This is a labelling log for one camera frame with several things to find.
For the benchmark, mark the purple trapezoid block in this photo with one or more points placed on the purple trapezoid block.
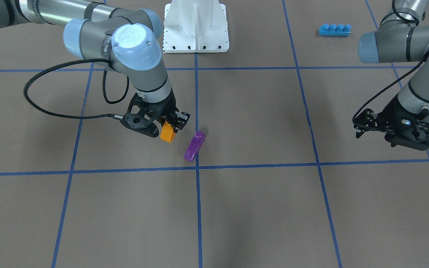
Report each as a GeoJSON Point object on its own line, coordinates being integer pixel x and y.
{"type": "Point", "coordinates": [194, 146]}

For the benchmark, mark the long blue duplo block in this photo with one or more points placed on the long blue duplo block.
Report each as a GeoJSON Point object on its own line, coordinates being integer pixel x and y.
{"type": "Point", "coordinates": [335, 30]}

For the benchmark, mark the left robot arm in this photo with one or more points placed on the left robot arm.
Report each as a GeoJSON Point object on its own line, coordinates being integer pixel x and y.
{"type": "Point", "coordinates": [400, 37]}

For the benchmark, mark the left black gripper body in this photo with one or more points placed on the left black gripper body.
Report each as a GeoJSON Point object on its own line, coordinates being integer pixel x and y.
{"type": "Point", "coordinates": [393, 113]}

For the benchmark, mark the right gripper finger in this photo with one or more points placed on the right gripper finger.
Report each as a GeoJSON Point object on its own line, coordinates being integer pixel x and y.
{"type": "Point", "coordinates": [180, 120]}

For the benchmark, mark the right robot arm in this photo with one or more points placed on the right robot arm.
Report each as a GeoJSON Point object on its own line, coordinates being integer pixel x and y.
{"type": "Point", "coordinates": [119, 40]}

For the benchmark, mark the orange trapezoid block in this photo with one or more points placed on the orange trapezoid block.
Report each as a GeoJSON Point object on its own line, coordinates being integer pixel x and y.
{"type": "Point", "coordinates": [167, 133]}

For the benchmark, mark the white camera pole base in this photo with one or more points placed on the white camera pole base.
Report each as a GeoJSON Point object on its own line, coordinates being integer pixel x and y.
{"type": "Point", "coordinates": [195, 26]}

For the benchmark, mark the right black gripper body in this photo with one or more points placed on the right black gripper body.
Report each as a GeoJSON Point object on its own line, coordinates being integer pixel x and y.
{"type": "Point", "coordinates": [165, 108]}

